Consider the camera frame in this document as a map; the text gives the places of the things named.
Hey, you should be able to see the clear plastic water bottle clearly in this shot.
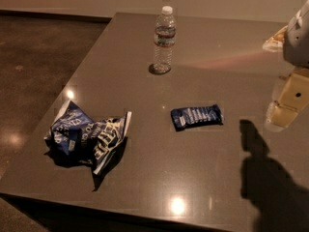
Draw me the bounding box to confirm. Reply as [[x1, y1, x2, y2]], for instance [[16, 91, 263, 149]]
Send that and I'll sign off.
[[152, 6, 177, 74]]

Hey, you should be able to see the small dark blue snack packet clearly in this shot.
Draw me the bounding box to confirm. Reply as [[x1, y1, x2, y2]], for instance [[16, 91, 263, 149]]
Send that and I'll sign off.
[[171, 104, 223, 131]]

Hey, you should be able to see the white gripper with vent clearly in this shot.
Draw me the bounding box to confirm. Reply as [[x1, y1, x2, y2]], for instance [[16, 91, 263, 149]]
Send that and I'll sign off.
[[262, 0, 309, 132]]

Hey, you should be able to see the blue chip bag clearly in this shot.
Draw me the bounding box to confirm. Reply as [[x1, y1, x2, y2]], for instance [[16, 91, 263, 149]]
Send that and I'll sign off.
[[43, 100, 133, 176]]

